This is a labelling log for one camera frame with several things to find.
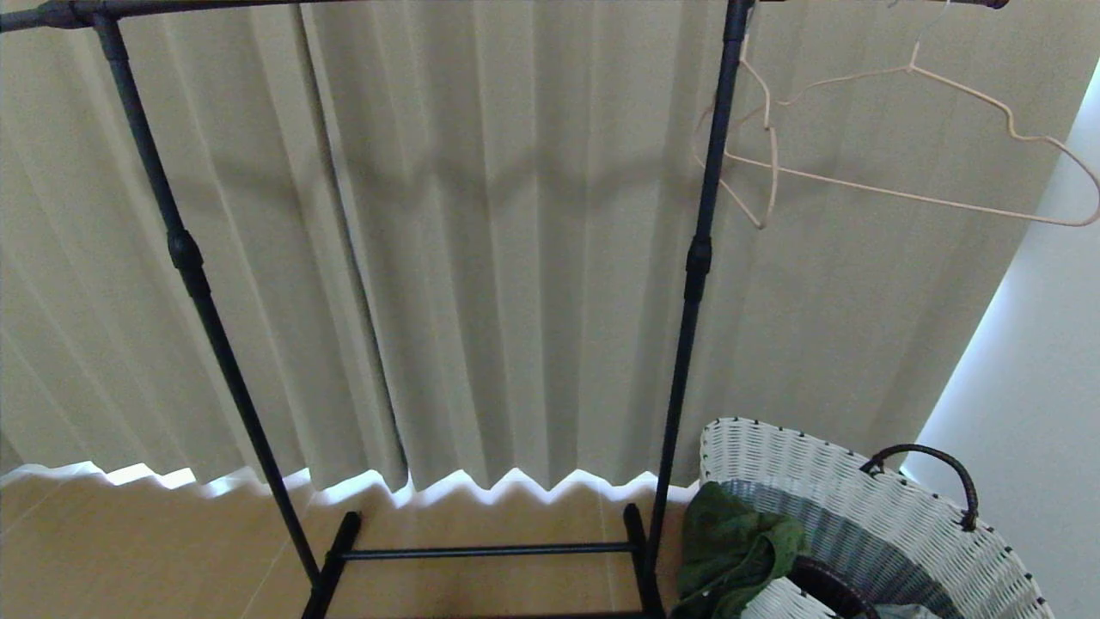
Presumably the pink clothes hanger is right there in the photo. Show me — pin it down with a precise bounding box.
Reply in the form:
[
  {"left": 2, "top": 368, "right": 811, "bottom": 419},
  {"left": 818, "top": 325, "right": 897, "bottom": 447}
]
[
  {"left": 692, "top": 34, "right": 780, "bottom": 230},
  {"left": 722, "top": 0, "right": 1100, "bottom": 229}
]

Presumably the green printed shirt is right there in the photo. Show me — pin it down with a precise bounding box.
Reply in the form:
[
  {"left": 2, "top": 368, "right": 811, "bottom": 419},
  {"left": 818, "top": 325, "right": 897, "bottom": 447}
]
[{"left": 670, "top": 481, "right": 813, "bottom": 619}]

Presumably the black clothes rack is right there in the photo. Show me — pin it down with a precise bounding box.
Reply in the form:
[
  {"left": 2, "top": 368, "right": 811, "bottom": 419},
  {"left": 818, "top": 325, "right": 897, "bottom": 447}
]
[{"left": 0, "top": 0, "right": 1011, "bottom": 619}]

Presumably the white laundry basket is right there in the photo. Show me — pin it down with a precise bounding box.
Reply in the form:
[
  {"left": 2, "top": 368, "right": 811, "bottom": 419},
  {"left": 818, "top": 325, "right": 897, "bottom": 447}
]
[{"left": 698, "top": 417, "right": 1056, "bottom": 619}]

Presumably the beige curtain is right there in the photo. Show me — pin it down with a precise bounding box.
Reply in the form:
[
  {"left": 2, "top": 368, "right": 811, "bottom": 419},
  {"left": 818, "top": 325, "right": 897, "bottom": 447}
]
[{"left": 0, "top": 0, "right": 1100, "bottom": 493}]

